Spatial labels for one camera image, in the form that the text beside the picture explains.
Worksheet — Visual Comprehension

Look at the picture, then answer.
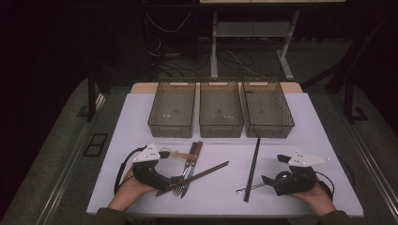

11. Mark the black chopstick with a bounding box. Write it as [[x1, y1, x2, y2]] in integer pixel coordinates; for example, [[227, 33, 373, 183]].
[[244, 137, 262, 203], [243, 137, 261, 203]]

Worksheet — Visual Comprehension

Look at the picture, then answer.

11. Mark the brown wooden chopstick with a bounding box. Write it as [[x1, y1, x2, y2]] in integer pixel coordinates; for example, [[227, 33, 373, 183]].
[[155, 160, 230, 197], [156, 161, 230, 198]]

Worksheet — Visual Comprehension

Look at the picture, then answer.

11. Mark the wooden-handled knife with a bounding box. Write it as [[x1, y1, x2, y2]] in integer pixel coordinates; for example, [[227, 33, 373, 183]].
[[180, 141, 204, 200]]

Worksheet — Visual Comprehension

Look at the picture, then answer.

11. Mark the black rectangular floor frame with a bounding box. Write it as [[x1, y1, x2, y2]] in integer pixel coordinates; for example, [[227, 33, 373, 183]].
[[82, 132, 110, 158]]

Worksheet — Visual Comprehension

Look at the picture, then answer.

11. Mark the tangle of black floor cables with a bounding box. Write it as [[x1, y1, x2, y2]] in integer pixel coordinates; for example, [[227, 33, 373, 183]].
[[146, 36, 283, 79]]

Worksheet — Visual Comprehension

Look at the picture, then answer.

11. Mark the white metal desk frame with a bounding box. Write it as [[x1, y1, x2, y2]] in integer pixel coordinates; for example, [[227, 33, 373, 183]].
[[199, 0, 346, 82]]

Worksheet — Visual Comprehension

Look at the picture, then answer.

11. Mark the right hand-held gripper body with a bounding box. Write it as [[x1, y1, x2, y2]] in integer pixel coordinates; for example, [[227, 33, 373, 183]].
[[271, 151, 330, 197]]

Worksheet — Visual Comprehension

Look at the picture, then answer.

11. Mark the white hanging cable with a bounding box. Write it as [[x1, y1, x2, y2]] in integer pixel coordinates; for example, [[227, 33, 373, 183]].
[[145, 11, 192, 34]]

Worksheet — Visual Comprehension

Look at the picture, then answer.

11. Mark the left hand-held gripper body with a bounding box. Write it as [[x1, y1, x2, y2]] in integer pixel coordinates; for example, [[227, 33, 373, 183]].
[[131, 142, 173, 192]]

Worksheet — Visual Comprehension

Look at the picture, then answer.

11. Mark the smoky transparent plastic bin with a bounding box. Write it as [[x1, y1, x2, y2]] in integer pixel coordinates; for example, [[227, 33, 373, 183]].
[[147, 78, 197, 139], [198, 77, 245, 139], [241, 77, 296, 139]]

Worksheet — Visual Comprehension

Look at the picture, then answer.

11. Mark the black metal stand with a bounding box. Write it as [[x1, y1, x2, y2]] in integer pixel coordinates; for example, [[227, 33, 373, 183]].
[[76, 70, 99, 123], [343, 76, 370, 125]]

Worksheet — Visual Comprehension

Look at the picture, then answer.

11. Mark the white floor cable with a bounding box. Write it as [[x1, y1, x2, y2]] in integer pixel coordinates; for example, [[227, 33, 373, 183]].
[[223, 49, 268, 79]]

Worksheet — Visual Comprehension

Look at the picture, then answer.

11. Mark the hand-held gripper cable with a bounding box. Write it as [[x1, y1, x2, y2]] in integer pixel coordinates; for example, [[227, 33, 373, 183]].
[[113, 145, 148, 195], [314, 171, 336, 202]]

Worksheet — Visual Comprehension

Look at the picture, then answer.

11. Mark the black diagonal stand bar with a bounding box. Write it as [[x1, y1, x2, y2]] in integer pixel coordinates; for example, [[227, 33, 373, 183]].
[[325, 12, 398, 96]]

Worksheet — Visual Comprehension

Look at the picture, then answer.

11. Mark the left hand-held gripper cable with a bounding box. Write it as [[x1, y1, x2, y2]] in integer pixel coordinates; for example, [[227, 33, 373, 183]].
[[113, 145, 148, 195]]

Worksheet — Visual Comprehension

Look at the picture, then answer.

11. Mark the person's left hand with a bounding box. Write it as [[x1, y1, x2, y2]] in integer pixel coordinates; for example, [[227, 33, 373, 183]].
[[107, 168, 158, 213]]

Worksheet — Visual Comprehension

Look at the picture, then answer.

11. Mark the right hand-held gripper cable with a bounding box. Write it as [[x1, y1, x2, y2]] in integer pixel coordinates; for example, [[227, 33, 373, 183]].
[[314, 171, 336, 202]]

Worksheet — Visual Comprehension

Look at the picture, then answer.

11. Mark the metal spoon with dark handle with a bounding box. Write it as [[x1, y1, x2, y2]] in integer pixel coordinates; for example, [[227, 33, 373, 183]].
[[236, 182, 268, 193]]

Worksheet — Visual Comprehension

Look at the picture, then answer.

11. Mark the thin black cable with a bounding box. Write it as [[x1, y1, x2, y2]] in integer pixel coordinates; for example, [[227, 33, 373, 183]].
[[337, 155, 357, 188]]

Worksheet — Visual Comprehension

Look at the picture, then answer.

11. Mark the person's right hand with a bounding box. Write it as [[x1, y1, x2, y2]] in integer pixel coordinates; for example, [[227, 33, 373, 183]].
[[287, 182, 336, 218]]

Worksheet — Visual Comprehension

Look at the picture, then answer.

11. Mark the metal floor rail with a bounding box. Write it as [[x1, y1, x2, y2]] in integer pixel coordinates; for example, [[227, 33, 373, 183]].
[[37, 92, 106, 225], [339, 115, 398, 217]]

